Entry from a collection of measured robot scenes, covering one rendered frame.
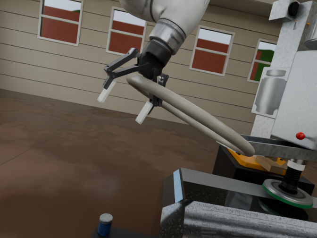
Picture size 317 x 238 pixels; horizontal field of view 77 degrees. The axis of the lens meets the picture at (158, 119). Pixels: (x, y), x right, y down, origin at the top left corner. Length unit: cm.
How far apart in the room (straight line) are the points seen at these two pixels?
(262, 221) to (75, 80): 702
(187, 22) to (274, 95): 135
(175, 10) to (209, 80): 666
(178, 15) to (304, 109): 73
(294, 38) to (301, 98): 94
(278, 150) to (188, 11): 66
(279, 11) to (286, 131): 117
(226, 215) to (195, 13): 76
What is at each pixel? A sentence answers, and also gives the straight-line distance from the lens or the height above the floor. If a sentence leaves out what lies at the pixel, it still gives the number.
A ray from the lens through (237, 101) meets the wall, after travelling 756.
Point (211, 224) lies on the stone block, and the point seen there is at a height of 75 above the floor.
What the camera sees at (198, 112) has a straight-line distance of 47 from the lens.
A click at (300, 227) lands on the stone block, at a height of 78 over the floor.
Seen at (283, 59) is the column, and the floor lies 163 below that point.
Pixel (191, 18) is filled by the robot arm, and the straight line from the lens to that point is 58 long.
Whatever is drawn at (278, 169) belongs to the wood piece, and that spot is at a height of 81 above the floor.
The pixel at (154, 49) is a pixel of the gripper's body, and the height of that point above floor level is 133.
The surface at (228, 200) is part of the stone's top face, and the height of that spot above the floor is 80.
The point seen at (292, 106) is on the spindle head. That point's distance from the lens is 112.
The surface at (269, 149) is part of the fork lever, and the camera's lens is 92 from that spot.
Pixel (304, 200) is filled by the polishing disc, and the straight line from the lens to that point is 119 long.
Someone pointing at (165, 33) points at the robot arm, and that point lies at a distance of 55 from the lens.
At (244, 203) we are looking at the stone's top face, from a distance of 105.
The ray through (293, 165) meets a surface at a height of 100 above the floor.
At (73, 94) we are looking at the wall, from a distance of 753.
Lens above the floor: 125
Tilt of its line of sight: 10 degrees down
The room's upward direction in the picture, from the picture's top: 11 degrees clockwise
